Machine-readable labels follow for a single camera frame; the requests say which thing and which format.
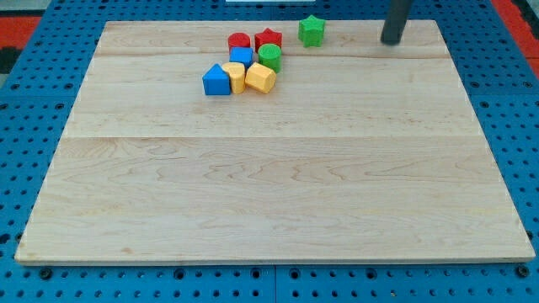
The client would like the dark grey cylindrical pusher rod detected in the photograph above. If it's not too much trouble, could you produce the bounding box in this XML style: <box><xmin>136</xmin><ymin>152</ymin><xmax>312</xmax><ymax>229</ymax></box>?
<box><xmin>380</xmin><ymin>0</ymin><xmax>414</xmax><ymax>45</ymax></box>

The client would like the green star block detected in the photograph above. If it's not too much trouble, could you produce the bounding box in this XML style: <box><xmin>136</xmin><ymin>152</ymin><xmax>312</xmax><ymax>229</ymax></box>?
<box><xmin>298</xmin><ymin>15</ymin><xmax>326</xmax><ymax>48</ymax></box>

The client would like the red star block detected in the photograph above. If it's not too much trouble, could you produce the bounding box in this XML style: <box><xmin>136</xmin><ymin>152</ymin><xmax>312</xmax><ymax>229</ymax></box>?
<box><xmin>254</xmin><ymin>28</ymin><xmax>282</xmax><ymax>53</ymax></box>

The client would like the green cylinder block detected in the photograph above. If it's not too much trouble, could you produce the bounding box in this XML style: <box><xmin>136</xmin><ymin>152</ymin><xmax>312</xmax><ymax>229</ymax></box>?
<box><xmin>258</xmin><ymin>43</ymin><xmax>282</xmax><ymax>73</ymax></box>

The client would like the light wooden board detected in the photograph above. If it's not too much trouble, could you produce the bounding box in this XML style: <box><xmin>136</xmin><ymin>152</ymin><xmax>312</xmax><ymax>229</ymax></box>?
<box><xmin>15</xmin><ymin>20</ymin><xmax>535</xmax><ymax>266</ymax></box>

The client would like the yellow hexagon block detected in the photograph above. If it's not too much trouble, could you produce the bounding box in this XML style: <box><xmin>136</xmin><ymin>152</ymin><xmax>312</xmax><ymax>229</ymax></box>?
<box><xmin>245</xmin><ymin>62</ymin><xmax>276</xmax><ymax>93</ymax></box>

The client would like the blue cube block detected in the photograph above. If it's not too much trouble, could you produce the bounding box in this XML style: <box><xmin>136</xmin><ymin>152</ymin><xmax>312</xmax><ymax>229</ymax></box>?
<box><xmin>229</xmin><ymin>47</ymin><xmax>253</xmax><ymax>69</ymax></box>

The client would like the red cylinder block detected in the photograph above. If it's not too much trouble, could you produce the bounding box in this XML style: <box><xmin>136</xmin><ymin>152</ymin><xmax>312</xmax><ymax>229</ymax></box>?
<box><xmin>227</xmin><ymin>32</ymin><xmax>251</xmax><ymax>53</ymax></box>

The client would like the yellow rounded block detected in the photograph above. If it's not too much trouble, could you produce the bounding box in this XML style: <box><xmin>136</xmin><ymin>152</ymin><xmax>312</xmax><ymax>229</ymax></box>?
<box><xmin>221</xmin><ymin>62</ymin><xmax>246</xmax><ymax>94</ymax></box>

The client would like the blue triangle block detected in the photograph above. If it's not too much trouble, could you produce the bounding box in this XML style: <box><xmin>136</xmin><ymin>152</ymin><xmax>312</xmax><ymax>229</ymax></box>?
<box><xmin>202</xmin><ymin>64</ymin><xmax>232</xmax><ymax>95</ymax></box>

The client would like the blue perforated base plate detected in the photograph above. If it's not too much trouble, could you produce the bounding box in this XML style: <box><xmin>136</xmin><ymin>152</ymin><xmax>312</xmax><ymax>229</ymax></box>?
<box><xmin>1</xmin><ymin>0</ymin><xmax>538</xmax><ymax>302</ymax></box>

